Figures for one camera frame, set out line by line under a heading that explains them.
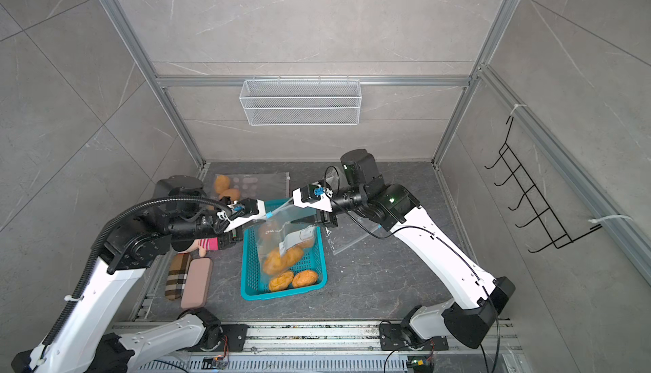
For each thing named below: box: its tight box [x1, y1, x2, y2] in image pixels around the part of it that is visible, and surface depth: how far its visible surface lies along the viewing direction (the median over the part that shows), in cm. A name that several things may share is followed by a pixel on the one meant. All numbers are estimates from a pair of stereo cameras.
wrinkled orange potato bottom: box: [292, 269, 318, 289], surface depth 81 cm
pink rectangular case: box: [180, 256, 213, 309], surface depth 83 cm
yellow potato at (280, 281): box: [269, 271, 295, 292], surface depth 81 cm
